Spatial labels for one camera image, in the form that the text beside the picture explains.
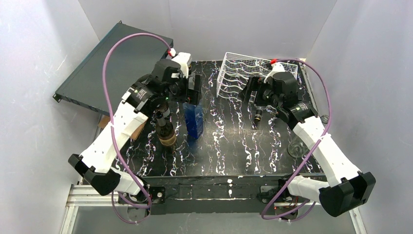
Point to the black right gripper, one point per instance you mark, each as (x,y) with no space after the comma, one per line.
(251,89)

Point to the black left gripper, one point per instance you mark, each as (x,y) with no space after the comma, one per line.
(196,87)

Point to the blue square glass bottle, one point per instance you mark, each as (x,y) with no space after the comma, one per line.
(193,115)

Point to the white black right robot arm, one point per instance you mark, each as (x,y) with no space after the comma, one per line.
(346,187)

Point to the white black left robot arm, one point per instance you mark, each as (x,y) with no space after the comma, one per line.
(137,105)

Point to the dark green wine bottle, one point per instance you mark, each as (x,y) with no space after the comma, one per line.
(164,127)

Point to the dark grey rack server box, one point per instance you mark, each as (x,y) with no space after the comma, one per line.
(122,56)

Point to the clear bottle at right edge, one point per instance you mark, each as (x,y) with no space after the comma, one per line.
(297,148)

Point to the brown wooden board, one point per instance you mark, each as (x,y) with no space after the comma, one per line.
(106,119)

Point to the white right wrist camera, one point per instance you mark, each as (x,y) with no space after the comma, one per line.
(275,67)

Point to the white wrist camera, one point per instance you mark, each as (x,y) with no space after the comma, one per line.
(275,67)
(183,59)

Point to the white wire wine rack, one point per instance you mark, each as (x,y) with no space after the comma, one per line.
(235,71)

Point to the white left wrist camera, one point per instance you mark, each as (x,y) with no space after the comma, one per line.
(183,59)

